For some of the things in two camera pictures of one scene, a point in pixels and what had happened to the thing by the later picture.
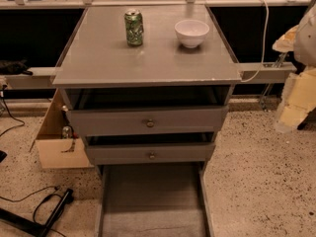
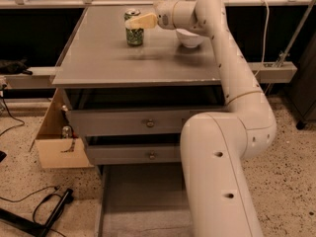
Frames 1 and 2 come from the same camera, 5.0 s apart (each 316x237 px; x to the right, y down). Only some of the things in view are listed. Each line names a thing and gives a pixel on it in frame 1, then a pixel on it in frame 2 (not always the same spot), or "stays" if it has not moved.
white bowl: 192,33 stays
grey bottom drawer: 152,199 stays
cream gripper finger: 286,42 → 164,16
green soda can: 134,27 stays
